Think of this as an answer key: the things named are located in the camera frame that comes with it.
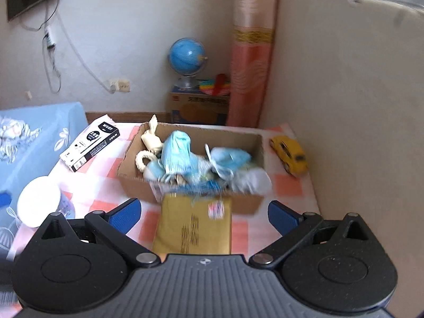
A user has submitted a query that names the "blue face mask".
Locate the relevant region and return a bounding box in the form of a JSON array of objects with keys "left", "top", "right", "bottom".
[{"left": 160, "top": 131, "right": 199, "bottom": 182}]

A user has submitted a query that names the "gold tissue box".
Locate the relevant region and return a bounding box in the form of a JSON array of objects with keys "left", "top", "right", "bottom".
[{"left": 152, "top": 193, "right": 232, "bottom": 258}]

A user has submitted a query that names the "checkered tablecloth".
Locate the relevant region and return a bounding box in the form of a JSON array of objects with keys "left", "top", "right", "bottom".
[{"left": 49, "top": 123, "right": 319, "bottom": 257}]

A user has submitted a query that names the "black white carton box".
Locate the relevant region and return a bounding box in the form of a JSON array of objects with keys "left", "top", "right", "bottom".
[{"left": 60, "top": 114, "right": 120, "bottom": 172}]

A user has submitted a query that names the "blue desk globe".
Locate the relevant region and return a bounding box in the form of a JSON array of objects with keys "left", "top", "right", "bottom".
[{"left": 167, "top": 37, "right": 208, "bottom": 90}]

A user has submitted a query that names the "cardboard box under globe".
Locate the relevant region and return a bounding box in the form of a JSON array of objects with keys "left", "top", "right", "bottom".
[{"left": 167, "top": 86, "right": 230, "bottom": 126}]

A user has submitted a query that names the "rainbow pop toy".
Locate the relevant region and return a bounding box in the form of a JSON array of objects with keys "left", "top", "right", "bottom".
[{"left": 199, "top": 73, "right": 231, "bottom": 96}]

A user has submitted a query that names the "white wall socket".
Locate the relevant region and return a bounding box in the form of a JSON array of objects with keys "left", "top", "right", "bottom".
[{"left": 108, "top": 79, "right": 131, "bottom": 93}]

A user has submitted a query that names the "round white lidded tin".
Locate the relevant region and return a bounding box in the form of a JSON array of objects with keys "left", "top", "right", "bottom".
[{"left": 16, "top": 176, "right": 76, "bottom": 228}]

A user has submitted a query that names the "white power cable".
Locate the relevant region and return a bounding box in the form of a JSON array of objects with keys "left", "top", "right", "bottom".
[{"left": 56, "top": 9, "right": 117, "bottom": 94}]

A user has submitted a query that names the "white cloth in box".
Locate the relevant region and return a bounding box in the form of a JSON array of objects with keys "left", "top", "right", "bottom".
[{"left": 228, "top": 167, "right": 272, "bottom": 196}]

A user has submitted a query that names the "open cardboard box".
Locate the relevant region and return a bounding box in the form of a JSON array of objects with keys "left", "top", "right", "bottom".
[{"left": 116, "top": 122, "right": 264, "bottom": 215}]

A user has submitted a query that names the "white hair scrunchie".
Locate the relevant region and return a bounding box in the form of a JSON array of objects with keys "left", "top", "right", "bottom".
[{"left": 135, "top": 150, "right": 157, "bottom": 173}]

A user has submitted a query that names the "blue mask in box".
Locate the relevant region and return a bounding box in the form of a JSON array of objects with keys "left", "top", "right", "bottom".
[{"left": 205, "top": 144, "right": 251, "bottom": 180}]

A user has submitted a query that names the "yellow toy car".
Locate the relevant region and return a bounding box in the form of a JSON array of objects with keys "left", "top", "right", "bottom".
[{"left": 270, "top": 135, "right": 308, "bottom": 177}]

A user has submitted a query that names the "pink patterned curtain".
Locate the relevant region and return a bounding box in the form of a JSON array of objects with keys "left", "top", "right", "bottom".
[{"left": 227, "top": 0, "right": 278, "bottom": 128}]

